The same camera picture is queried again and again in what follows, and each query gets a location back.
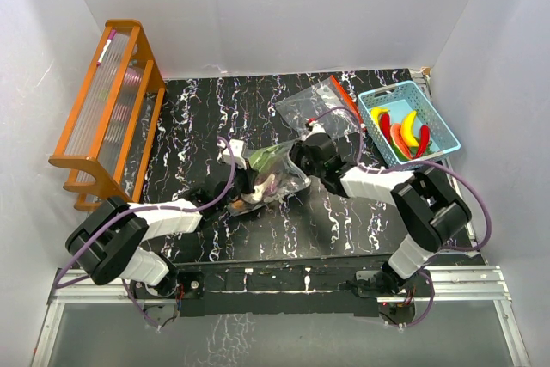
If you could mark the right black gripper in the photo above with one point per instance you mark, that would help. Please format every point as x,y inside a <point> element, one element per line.
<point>298,149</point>

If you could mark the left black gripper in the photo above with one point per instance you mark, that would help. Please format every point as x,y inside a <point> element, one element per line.
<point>249,176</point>

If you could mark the white fake mushroom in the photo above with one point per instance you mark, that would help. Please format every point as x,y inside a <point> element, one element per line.
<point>266,190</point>

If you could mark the green fake leaf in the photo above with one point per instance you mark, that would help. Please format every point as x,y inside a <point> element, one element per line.
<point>264,158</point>

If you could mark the clear bag with green leaf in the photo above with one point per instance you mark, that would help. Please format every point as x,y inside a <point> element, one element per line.
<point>262,176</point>

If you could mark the clear zip bag red slider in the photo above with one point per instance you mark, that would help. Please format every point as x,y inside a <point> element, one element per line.
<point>325,102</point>

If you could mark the yellow fake banana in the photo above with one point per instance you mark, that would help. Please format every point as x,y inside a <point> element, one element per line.
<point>406,130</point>
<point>377,112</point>

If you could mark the fake watermelon slice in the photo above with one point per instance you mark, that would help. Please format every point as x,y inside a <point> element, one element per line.
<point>398,144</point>

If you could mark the light blue plastic basket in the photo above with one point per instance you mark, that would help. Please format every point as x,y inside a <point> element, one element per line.
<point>402,98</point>

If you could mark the red fake chili pepper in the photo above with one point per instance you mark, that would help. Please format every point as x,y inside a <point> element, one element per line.
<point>385,126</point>

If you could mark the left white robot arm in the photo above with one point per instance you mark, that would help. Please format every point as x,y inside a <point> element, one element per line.
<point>107,244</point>

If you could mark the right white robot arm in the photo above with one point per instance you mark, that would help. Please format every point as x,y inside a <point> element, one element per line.
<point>430,208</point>

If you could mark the orange wooden rack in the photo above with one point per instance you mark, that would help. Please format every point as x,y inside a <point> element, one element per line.
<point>108,137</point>

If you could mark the pink white marker pen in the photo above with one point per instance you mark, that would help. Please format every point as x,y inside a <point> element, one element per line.
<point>105,47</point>

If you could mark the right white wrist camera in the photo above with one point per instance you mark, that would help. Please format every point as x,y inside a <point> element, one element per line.
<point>313,127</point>

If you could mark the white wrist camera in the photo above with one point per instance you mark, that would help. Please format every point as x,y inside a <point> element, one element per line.
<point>233,153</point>
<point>313,127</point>

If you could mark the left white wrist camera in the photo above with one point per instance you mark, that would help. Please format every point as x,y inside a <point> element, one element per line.
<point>233,153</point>

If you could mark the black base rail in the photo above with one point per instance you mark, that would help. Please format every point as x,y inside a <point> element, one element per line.
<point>290,287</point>

